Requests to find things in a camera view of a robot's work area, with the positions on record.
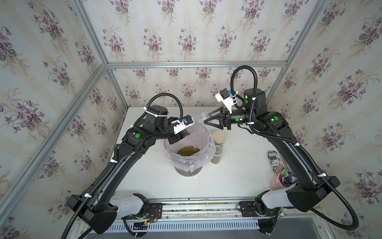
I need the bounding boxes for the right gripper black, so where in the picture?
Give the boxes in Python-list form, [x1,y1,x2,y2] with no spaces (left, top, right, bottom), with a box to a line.
[205,105,258,131]

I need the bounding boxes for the clear jar with mung beans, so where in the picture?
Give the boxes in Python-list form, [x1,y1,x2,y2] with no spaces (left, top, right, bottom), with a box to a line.
[178,129,189,137]

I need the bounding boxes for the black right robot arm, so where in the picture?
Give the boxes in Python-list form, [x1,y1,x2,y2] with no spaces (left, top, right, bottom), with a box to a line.
[204,89,344,212]

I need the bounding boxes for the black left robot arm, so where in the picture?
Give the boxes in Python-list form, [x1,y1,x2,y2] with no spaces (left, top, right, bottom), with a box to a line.
[62,105,195,239]

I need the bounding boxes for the mung beans in bin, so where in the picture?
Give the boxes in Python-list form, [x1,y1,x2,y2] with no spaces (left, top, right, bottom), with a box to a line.
[177,146,200,156]

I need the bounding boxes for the mesh bin with plastic bag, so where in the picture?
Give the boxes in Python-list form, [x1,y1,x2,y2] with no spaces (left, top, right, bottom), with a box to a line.
[163,124,216,177]

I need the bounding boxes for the jar with beige lid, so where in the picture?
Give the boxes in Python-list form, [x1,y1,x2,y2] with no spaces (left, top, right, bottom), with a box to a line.
[212,130,226,146]

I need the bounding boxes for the open clear jar middle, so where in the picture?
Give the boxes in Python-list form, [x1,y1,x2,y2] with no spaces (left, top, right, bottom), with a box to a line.
[210,145,223,164]

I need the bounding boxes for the pink pen holder cup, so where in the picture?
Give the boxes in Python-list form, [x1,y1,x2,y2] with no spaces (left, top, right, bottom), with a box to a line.
[269,175,288,191]

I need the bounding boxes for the pens in holder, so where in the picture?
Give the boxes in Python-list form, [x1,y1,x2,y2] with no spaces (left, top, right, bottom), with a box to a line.
[279,170,297,185]

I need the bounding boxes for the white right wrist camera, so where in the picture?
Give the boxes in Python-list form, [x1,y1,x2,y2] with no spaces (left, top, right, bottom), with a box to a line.
[215,88,236,114]

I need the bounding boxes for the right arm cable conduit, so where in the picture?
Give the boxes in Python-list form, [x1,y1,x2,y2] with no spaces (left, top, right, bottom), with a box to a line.
[230,65,359,231]

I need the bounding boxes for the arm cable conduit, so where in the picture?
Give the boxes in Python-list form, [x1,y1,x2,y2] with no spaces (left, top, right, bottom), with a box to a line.
[61,92,184,239]
[230,65,359,231]

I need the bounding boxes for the aluminium frame crossbar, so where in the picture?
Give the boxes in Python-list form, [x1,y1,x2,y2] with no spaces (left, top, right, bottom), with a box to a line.
[106,60,287,69]

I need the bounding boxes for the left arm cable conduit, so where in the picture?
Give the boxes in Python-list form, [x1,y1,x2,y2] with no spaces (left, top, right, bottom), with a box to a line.
[61,92,184,239]

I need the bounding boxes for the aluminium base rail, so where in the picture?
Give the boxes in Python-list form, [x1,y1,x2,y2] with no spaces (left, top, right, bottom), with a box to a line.
[71,196,323,234]

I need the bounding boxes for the aluminium frame post right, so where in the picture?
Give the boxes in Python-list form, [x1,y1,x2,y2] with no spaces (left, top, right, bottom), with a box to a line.
[266,1,328,105]

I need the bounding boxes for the aluminium frame post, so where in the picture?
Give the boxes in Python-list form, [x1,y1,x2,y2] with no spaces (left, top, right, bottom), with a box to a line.
[70,0,128,111]
[266,1,328,105]

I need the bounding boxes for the aluminium frame post left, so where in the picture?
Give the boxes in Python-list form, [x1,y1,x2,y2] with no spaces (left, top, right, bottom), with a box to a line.
[70,0,128,111]

